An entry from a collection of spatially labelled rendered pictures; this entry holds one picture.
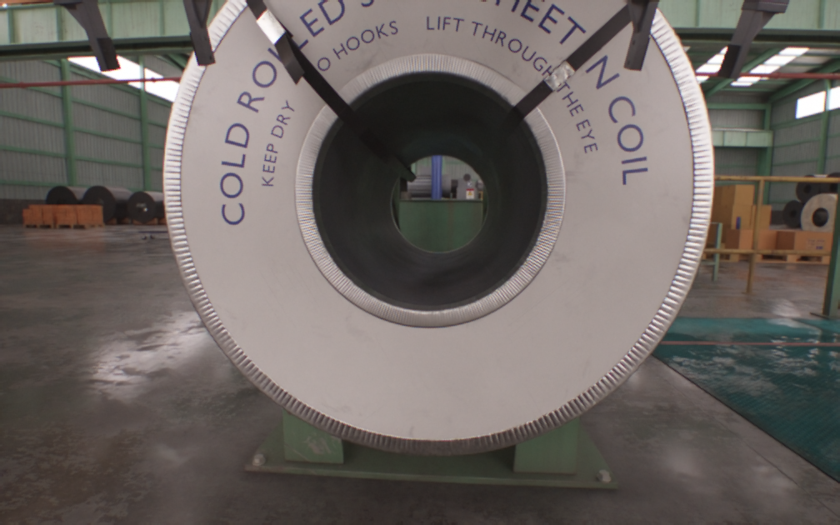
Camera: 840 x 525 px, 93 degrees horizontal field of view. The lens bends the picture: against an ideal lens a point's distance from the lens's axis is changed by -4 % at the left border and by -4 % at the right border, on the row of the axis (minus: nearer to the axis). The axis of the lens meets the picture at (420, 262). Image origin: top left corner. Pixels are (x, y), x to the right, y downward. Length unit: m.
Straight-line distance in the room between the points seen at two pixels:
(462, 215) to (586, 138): 2.50
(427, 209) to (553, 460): 2.45
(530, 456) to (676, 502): 0.38
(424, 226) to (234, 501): 2.55
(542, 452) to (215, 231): 1.02
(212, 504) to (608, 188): 1.21
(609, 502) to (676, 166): 0.85
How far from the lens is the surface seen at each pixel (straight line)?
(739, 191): 10.55
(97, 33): 0.72
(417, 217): 3.39
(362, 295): 0.93
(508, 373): 0.97
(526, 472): 1.32
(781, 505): 1.52
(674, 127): 1.02
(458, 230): 3.38
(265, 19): 0.99
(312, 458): 1.34
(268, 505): 1.26
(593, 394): 1.03
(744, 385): 2.32
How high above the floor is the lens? 0.74
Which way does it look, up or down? 7 degrees down
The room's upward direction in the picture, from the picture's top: 1 degrees clockwise
